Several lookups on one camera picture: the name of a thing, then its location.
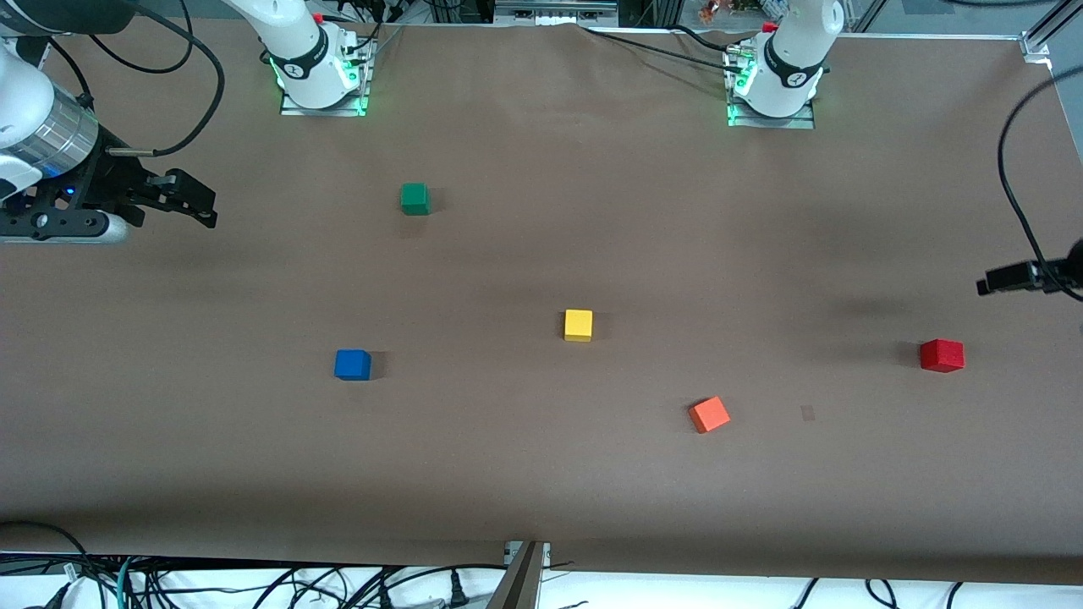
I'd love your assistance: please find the red cube block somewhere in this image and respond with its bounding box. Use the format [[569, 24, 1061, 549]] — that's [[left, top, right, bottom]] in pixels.
[[921, 338, 965, 373]]

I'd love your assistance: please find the orange cube block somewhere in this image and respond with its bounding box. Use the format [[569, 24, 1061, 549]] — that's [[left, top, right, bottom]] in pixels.
[[688, 396, 731, 434]]

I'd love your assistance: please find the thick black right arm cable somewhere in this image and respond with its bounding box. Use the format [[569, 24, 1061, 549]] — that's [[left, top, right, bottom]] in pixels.
[[106, 4, 227, 159]]

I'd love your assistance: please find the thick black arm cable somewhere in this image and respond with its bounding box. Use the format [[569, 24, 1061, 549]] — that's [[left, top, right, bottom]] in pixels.
[[106, 4, 227, 159], [998, 66, 1083, 304]]

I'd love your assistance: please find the thin black cable loop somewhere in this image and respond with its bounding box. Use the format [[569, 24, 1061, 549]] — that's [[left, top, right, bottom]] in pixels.
[[85, 0, 197, 77]]

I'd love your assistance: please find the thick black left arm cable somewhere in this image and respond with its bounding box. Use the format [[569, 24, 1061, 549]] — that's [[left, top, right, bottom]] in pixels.
[[998, 66, 1083, 304]]

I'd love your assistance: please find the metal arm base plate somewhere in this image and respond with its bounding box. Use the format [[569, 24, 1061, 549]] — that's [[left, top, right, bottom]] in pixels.
[[726, 42, 816, 129], [279, 34, 371, 118]]

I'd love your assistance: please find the black cable to arm base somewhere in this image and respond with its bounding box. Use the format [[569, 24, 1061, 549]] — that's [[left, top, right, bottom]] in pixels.
[[580, 25, 745, 73]]

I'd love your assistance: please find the grey metal post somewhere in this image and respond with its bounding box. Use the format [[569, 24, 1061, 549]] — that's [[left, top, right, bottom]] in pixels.
[[487, 544, 547, 609]]

